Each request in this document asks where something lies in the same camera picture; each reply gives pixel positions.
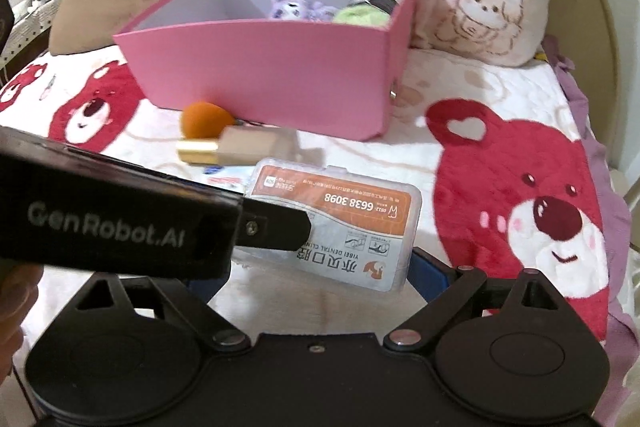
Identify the white tissue packet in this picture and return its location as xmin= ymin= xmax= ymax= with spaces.
xmin=202 ymin=164 xmax=258 ymax=196

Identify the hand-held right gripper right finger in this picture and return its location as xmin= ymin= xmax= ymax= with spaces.
xmin=383 ymin=248 xmax=564 ymax=351

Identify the red bear printed blanket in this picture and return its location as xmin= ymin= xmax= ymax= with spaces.
xmin=0 ymin=42 xmax=636 ymax=358

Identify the green yarn ball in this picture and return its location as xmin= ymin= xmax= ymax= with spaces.
xmin=332 ymin=0 xmax=401 ymax=29

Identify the purple plush toy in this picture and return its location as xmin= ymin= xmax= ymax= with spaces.
xmin=269 ymin=0 xmax=341 ymax=22

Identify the person's left hand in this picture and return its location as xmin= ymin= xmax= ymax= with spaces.
xmin=0 ymin=258 xmax=43 ymax=360

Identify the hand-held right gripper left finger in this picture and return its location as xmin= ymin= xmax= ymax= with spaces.
xmin=75 ymin=273 xmax=249 ymax=351

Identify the purple cloth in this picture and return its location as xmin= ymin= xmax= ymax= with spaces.
xmin=542 ymin=34 xmax=640 ymax=358

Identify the clear box with orange label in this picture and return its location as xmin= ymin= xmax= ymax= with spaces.
xmin=230 ymin=159 xmax=422 ymax=293

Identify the orange makeup sponge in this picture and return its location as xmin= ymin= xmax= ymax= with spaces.
xmin=181 ymin=101 xmax=236 ymax=138

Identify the pink cardboard box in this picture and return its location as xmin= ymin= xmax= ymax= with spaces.
xmin=112 ymin=0 xmax=417 ymax=142

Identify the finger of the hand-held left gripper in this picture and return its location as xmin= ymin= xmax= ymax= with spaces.
xmin=234 ymin=198 xmax=314 ymax=254

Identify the beige bottle with gold cap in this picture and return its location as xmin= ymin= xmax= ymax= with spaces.
xmin=176 ymin=125 xmax=301 ymax=166

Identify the dark bedside cabinet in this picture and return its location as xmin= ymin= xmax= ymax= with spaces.
xmin=0 ymin=0 xmax=60 ymax=82

